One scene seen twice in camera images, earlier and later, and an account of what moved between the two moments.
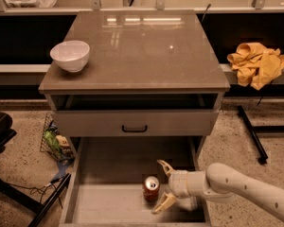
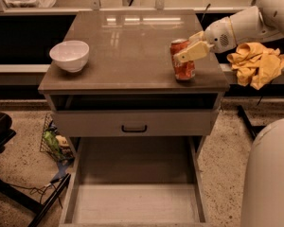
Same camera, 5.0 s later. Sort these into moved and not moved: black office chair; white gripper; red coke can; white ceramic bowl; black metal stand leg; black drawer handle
Moved: white gripper; red coke can
Not moved: black office chair; black drawer handle; black metal stand leg; white ceramic bowl
